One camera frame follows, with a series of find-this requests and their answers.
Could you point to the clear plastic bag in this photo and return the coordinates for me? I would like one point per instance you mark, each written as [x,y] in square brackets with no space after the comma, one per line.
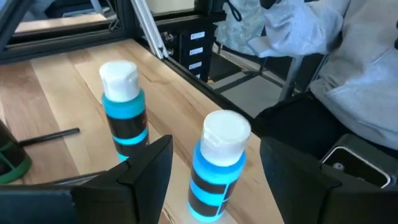
[239,28]

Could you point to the small light blue paint bottle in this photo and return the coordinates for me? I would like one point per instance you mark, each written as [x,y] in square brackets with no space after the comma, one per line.
[217,174]

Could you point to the white metal bracket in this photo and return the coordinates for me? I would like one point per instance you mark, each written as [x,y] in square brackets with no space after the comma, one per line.
[149,28]

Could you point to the small teal paint bottle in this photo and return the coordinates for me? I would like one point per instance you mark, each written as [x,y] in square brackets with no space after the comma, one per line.
[124,105]

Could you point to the small green paint bottle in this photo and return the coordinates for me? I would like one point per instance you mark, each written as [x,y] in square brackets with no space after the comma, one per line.
[12,161]

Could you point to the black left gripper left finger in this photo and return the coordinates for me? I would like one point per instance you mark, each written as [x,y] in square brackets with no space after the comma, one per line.
[124,199]

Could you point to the black drawer cabinet white labels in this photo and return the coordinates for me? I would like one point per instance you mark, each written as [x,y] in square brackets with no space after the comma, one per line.
[186,46]

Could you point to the person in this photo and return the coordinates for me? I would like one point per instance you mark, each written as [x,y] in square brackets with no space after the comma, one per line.
[367,77]

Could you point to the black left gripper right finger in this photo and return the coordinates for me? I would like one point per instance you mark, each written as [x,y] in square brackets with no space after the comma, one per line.
[298,193]

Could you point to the black paintbrush silver ferrule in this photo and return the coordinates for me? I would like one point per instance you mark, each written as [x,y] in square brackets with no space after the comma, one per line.
[49,137]

